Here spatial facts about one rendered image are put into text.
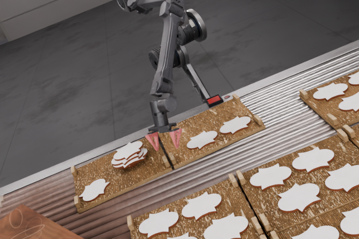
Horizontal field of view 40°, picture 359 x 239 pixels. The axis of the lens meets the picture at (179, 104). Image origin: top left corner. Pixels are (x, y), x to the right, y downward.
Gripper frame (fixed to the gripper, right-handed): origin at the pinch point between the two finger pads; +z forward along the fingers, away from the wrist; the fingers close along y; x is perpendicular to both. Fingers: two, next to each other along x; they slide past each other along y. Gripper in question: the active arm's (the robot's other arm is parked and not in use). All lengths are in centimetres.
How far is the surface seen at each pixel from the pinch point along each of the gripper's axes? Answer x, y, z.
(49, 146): 187, -267, 18
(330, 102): 37, 58, -4
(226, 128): 22.4, 16.5, -1.1
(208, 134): 18.7, 9.3, 0.0
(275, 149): 11.7, 40.6, 8.0
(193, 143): 12.9, 4.6, 2.1
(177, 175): -1.9, 3.2, 11.2
